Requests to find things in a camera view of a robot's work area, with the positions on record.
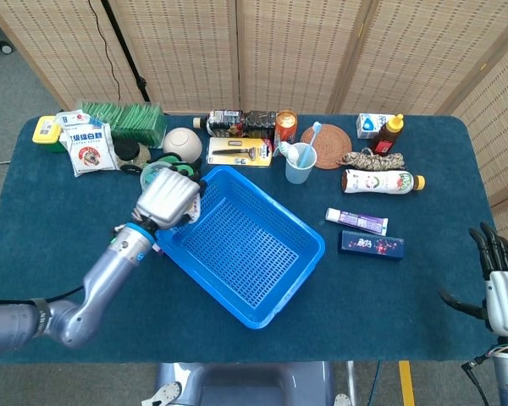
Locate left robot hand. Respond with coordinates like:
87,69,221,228
134,164,208,232

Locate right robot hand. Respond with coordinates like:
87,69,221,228
438,222,508,339

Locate white purple toothpaste tube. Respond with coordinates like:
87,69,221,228
324,206,389,237

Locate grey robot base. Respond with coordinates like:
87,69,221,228
141,361,352,406

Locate clear round clip container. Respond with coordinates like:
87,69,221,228
140,162,166,191

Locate beige bowl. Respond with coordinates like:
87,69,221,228
163,127,204,164

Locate black-lid glass jar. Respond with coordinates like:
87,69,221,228
113,138,152,175

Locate clear box green packets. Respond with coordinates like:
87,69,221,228
75,100,168,149

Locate razor in yellow pack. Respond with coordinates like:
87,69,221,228
206,136,274,168

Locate white sugar bag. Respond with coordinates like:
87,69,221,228
62,123,119,178

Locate dark drink bottle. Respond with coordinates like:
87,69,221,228
192,109,278,139

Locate small white packet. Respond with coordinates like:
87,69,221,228
54,108,92,128

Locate yellow floor tape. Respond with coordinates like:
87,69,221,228
398,360,416,406

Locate white tube in cup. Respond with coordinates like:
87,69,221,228
278,140,301,166

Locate light blue cup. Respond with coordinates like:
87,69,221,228
284,142,318,185

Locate yellow small box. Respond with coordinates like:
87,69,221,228
31,115,67,154

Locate orange drink can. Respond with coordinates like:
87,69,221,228
273,110,298,147

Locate blue felt table cover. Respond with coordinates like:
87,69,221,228
0,113,503,365

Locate dark blue printed box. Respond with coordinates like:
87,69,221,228
337,229,406,262

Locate blue plastic mesh basket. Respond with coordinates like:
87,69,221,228
154,165,326,330

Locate blue toothbrush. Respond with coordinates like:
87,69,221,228
297,121,323,168

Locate black pole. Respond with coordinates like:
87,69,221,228
101,0,152,102

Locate round woven coaster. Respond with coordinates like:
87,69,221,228
300,124,353,171

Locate white-label bottle yellow cap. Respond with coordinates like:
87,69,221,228
340,168,427,196

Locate bamboo folding screen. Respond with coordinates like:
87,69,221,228
0,0,508,283

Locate honey bottle yellow cap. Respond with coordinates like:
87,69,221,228
367,113,406,157

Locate white blue milk carton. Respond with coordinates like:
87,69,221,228
356,112,395,140

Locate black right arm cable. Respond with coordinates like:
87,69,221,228
461,353,492,406

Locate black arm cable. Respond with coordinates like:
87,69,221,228
0,286,86,308
461,353,492,406

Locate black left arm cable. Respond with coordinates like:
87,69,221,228
0,286,86,308

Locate blue cable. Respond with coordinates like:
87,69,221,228
367,360,383,406

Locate thin black cable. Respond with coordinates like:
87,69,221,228
87,0,122,101

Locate braided rope bundle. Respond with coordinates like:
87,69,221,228
336,147,406,172

